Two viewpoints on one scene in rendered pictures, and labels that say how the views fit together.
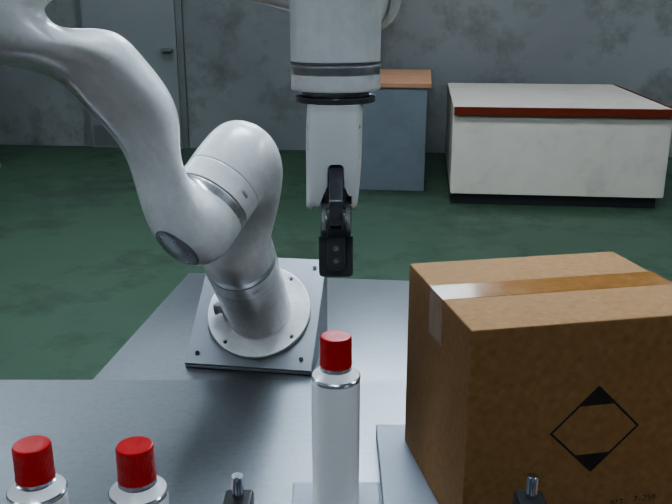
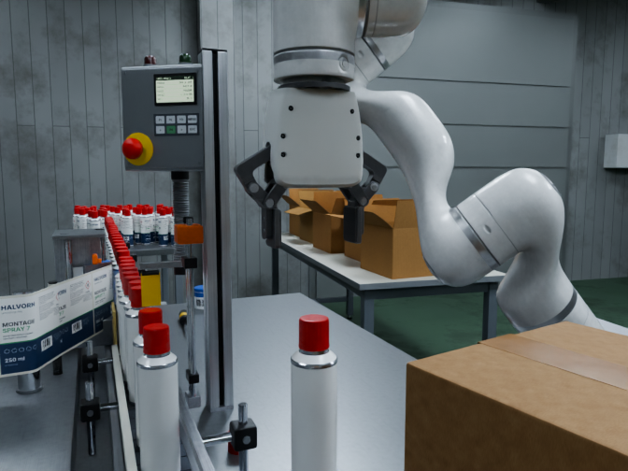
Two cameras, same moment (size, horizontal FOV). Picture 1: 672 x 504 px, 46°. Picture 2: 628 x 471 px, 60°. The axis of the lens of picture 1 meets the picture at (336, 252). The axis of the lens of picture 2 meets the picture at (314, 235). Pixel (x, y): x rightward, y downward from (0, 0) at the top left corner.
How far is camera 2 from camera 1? 0.78 m
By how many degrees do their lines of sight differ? 67
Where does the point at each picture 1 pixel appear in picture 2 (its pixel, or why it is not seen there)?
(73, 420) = (395, 389)
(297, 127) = not seen: outside the picture
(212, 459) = not seen: hidden behind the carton
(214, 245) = (446, 266)
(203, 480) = (380, 458)
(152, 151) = (412, 180)
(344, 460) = (296, 440)
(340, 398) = (293, 375)
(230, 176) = (478, 210)
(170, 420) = not seen: hidden behind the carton
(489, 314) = (469, 364)
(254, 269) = (527, 313)
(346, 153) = (272, 131)
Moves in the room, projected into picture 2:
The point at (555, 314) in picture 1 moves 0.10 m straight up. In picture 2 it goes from (535, 397) to (542, 261)
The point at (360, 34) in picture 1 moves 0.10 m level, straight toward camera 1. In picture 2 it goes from (288, 21) to (182, 10)
